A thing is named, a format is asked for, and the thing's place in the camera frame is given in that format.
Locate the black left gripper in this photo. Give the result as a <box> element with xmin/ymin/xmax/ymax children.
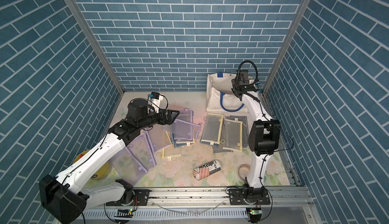
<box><xmin>137</xmin><ymin>107</ymin><xmax>180</xmax><ymax>130</ymax></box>

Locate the purple mesh pouch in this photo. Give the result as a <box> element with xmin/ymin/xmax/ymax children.
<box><xmin>109</xmin><ymin>148</ymin><xmax>148</xmax><ymax>186</ymax></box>
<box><xmin>146</xmin><ymin>129</ymin><xmax>172</xmax><ymax>154</ymax></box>
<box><xmin>164</xmin><ymin>119</ymin><xmax>201</xmax><ymax>141</ymax></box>
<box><xmin>128</xmin><ymin>135</ymin><xmax>157</xmax><ymax>170</ymax></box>

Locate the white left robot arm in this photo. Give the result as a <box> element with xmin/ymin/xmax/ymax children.
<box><xmin>39</xmin><ymin>98</ymin><xmax>180</xmax><ymax>224</ymax></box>

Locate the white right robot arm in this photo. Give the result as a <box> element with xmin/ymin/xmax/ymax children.
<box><xmin>232</xmin><ymin>70</ymin><xmax>281</xmax><ymax>197</ymax></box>

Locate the blue mesh pouch centre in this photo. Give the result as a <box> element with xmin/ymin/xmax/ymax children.
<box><xmin>171</xmin><ymin>108</ymin><xmax>195</xmax><ymax>148</ymax></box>

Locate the white canvas tote bag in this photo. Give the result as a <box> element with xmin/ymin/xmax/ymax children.
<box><xmin>206</xmin><ymin>73</ymin><xmax>261</xmax><ymax>119</ymax></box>

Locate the yellow trimmed mesh pouch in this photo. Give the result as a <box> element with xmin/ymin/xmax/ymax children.
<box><xmin>222</xmin><ymin>119</ymin><xmax>243</xmax><ymax>152</ymax></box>

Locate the crushed striped drink can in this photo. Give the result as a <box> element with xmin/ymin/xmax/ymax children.
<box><xmin>193</xmin><ymin>160</ymin><xmax>221</xmax><ymax>180</ymax></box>

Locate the yellow bowl with items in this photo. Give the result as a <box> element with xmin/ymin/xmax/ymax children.
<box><xmin>72</xmin><ymin>149</ymin><xmax>111</xmax><ymax>181</ymax></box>

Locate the brown tape roll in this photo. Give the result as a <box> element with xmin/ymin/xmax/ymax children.
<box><xmin>238</xmin><ymin>164</ymin><xmax>250</xmax><ymax>181</ymax></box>

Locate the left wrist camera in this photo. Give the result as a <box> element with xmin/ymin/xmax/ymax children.
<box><xmin>148</xmin><ymin>92</ymin><xmax>165</xmax><ymax>113</ymax></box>

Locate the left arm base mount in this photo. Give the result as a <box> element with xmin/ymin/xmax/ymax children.
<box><xmin>105</xmin><ymin>189</ymin><xmax>150</xmax><ymax>207</ymax></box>

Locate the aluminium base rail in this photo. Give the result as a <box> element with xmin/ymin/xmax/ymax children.
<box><xmin>75</xmin><ymin>186</ymin><xmax>321</xmax><ymax>224</ymax></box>

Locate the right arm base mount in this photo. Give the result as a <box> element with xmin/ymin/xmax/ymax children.
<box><xmin>225</xmin><ymin>187</ymin><xmax>271</xmax><ymax>206</ymax></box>

